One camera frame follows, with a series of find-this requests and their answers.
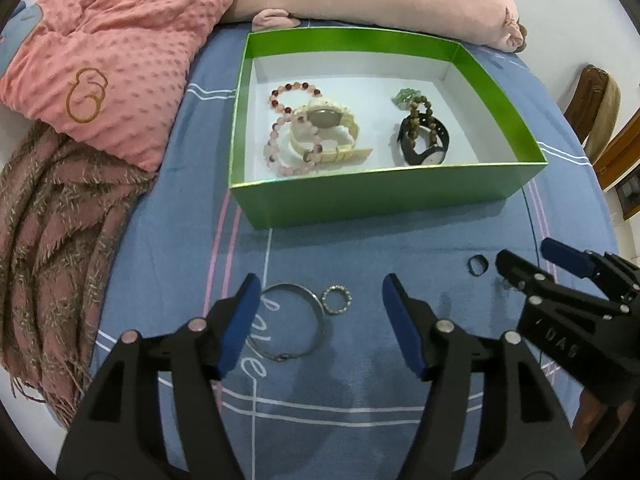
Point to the pink dotted blanket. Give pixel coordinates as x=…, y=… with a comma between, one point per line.
x=125, y=35

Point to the blue striped bedsheet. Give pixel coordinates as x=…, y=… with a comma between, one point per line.
x=350, y=250

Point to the blue-grey plush toy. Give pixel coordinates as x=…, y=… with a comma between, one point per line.
x=20, y=25

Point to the white wristwatch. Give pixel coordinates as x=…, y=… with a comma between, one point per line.
x=322, y=117

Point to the silver bangle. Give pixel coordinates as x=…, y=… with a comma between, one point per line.
x=325, y=330

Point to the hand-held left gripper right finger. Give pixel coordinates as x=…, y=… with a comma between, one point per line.
x=400, y=330

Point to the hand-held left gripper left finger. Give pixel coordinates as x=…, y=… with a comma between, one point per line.
x=240, y=325

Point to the wooden cabinet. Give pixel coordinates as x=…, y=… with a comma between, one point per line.
x=620, y=155

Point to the person's right forearm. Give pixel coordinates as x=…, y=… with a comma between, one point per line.
x=597, y=430

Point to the brown fringed scarf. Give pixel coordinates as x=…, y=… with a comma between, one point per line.
x=50, y=240

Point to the wooden chair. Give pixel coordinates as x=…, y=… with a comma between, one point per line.
x=590, y=95

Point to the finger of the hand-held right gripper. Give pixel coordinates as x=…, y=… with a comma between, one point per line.
x=517, y=270
x=565, y=256

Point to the green cardboard box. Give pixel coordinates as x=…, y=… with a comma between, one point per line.
x=375, y=200

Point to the black wristwatch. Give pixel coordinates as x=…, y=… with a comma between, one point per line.
x=442, y=135

